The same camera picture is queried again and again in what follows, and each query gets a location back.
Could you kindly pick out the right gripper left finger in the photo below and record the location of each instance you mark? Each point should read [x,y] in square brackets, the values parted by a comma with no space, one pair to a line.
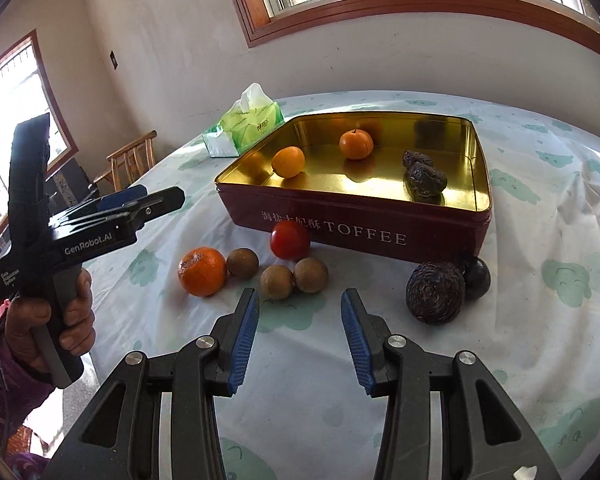
[117,435]

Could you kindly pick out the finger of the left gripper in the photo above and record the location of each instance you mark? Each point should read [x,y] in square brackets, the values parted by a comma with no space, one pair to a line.
[99,204]
[136,213]

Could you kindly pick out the large wrinkled passion fruit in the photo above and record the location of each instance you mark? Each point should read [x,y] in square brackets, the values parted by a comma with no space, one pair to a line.
[435,293]

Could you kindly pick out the wrinkled dark passion fruit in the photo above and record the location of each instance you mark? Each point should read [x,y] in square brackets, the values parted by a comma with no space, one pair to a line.
[426,183]

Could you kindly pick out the green tissue pack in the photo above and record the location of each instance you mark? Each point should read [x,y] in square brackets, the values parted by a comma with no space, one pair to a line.
[250,119]

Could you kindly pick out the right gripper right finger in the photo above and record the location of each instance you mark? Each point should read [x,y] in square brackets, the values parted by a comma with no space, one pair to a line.
[484,435]

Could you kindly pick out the red gold toffee tin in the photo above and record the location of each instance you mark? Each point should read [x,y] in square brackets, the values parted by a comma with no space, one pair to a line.
[365,205]

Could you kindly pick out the yellow-orange kumquat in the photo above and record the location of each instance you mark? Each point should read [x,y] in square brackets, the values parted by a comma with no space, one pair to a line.
[288,162]

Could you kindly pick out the cloud pattern tablecloth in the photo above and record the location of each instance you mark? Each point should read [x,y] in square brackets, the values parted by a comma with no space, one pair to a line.
[301,413]

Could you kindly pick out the large mandarin orange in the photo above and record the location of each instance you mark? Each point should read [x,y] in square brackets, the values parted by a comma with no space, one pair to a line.
[356,144]

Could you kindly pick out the smooth dark round fruit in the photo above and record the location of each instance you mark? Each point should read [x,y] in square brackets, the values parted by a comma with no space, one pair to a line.
[477,278]

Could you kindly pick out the dark wall switch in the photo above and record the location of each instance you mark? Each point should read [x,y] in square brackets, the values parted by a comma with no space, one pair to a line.
[113,60]

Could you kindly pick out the wooden chair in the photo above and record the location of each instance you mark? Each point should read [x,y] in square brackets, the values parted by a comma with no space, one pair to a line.
[129,163]

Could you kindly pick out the brown longan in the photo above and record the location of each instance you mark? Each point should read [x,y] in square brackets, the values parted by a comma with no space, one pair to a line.
[242,263]
[276,282]
[311,275]

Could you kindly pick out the red cherry tomato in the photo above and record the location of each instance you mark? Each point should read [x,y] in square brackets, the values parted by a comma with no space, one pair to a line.
[290,240]

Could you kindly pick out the small mandarin orange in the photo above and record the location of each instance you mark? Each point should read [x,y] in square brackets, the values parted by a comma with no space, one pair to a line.
[202,271]

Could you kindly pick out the purple patterned sleeve forearm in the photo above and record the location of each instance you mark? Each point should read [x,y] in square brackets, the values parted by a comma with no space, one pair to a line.
[22,390]

